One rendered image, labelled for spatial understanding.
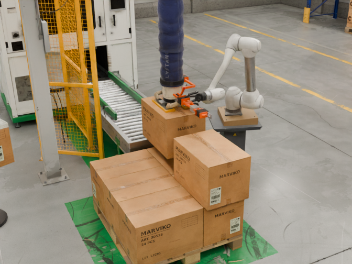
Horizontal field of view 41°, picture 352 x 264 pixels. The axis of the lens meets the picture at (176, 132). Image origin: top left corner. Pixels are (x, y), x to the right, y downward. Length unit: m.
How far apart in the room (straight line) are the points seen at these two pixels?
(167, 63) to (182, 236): 1.52
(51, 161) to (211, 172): 2.30
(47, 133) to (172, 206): 1.94
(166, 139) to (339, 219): 1.88
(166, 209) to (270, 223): 1.23
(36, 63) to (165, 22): 1.51
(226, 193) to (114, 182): 1.04
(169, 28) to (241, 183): 1.46
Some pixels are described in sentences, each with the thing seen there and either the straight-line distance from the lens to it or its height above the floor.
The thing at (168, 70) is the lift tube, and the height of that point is 1.43.
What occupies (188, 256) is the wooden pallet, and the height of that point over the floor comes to 0.10.
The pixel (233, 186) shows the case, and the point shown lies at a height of 0.71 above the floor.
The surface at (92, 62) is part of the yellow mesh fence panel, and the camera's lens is 5.18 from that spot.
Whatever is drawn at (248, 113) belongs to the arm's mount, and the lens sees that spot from 4.90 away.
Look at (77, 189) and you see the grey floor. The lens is 5.25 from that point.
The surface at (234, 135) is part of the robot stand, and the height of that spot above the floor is 0.60.
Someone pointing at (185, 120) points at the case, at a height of 1.02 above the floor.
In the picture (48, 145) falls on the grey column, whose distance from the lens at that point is 5.31.
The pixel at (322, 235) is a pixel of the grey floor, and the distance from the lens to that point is 4.62.
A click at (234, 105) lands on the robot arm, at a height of 0.94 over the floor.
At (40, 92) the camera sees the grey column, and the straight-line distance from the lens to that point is 5.07.
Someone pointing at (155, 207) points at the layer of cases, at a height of 0.54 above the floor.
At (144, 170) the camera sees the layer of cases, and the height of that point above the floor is 0.54.
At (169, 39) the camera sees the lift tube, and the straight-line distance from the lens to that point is 4.15.
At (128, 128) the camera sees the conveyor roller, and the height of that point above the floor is 0.54.
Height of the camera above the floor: 2.70
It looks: 25 degrees down
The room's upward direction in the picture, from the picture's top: 1 degrees counter-clockwise
